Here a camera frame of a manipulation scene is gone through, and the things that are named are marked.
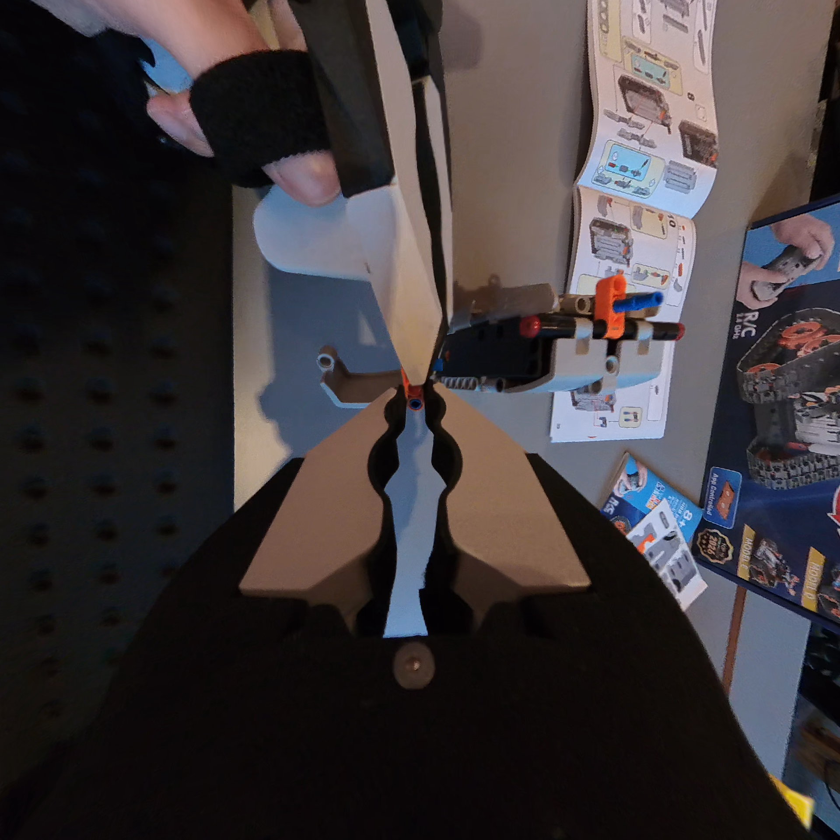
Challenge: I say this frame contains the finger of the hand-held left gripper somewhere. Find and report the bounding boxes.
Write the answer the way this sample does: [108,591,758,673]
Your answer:
[419,80,455,358]
[363,0,442,389]

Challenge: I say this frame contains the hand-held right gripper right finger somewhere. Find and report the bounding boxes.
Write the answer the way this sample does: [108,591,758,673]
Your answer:
[423,386,592,624]

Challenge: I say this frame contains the yellow tape roll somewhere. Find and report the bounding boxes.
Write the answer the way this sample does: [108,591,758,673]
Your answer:
[768,773,816,831]

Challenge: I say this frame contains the sticker sheet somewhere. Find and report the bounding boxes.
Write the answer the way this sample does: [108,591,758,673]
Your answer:
[625,499,710,613]

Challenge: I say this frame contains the person's left hand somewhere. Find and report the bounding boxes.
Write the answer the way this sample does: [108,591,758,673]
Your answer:
[49,0,343,209]

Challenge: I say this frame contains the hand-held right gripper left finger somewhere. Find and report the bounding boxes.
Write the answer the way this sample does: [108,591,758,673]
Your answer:
[238,387,403,631]

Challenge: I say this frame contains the grey brick robot assembly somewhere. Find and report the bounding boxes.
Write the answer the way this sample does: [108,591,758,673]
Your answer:
[430,272,686,396]

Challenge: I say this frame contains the grey desk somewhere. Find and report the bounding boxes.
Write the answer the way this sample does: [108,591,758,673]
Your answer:
[233,0,840,795]

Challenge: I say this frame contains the black perforated plastic panel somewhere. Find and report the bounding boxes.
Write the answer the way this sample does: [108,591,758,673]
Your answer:
[0,0,237,821]

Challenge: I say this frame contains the open instruction booklet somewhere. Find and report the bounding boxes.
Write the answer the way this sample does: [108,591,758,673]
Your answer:
[550,0,721,445]

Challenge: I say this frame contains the grey curved panel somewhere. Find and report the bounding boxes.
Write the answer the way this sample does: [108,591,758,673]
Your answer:
[317,346,398,409]

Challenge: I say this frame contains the blue robot kit box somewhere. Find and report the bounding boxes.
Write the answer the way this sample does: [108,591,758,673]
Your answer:
[692,193,840,636]

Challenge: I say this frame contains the blue manual booklet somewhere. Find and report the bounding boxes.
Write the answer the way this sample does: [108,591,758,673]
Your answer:
[599,451,708,559]

